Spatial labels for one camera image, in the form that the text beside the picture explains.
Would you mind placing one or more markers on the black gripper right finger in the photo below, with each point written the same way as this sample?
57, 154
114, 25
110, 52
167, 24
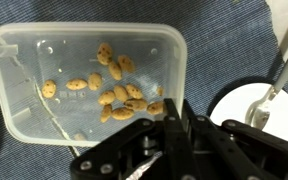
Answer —
217, 156

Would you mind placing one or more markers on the metal spoon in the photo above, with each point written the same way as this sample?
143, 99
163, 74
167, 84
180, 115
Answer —
274, 90

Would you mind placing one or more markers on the white plate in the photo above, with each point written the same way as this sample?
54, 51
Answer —
234, 105

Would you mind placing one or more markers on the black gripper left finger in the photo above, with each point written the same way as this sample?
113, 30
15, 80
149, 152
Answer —
177, 146

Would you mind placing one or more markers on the clear plastic container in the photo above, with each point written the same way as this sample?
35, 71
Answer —
52, 75

